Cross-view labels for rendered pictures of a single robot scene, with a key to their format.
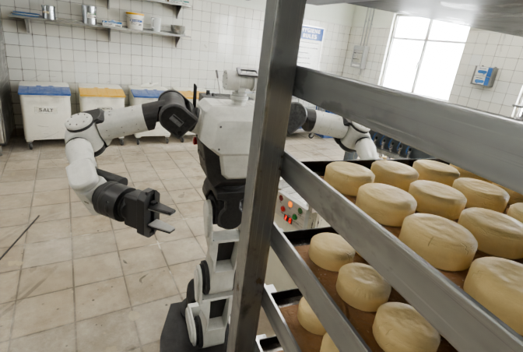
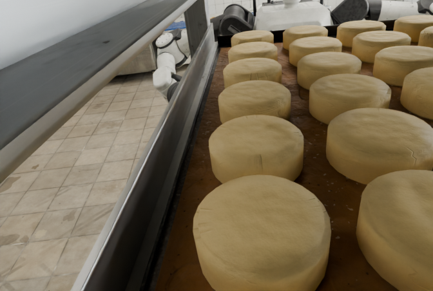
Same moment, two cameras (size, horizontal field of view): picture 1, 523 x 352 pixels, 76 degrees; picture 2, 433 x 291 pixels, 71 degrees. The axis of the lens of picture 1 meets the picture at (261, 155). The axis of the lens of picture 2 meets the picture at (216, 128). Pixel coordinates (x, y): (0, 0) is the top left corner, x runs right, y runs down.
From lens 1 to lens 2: 24 cm
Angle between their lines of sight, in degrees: 31
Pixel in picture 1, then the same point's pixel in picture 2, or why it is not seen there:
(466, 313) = (174, 106)
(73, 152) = (160, 63)
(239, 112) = (288, 15)
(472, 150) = not seen: outside the picture
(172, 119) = (230, 29)
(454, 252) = (238, 80)
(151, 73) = not seen: outside the picture
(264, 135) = (186, 15)
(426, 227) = (241, 65)
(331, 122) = (400, 11)
